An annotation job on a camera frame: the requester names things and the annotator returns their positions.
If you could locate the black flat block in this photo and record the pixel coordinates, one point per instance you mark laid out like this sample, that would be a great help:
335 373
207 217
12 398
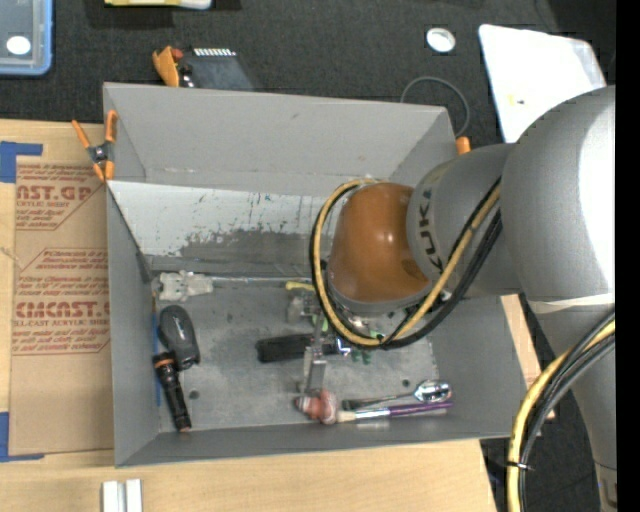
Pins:
282 347

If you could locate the grey metal bin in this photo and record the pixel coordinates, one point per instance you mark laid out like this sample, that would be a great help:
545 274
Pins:
260 140

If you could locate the pink toy figure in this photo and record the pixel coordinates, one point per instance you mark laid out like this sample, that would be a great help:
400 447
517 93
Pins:
320 406

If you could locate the brown cardboard board red print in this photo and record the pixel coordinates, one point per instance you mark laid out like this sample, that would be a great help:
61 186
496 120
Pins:
60 390

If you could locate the black flashlight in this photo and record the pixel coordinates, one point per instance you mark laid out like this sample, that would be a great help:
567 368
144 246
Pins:
175 395

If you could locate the silver metal spoon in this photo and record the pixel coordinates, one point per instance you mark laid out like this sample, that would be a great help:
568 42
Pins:
432 391

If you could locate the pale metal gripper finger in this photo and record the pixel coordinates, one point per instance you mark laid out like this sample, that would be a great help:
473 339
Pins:
315 374

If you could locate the dark grey computer mouse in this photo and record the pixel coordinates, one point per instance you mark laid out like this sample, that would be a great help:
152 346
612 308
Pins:
179 332

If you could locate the white toy figure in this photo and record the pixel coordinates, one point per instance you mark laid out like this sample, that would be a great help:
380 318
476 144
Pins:
182 285

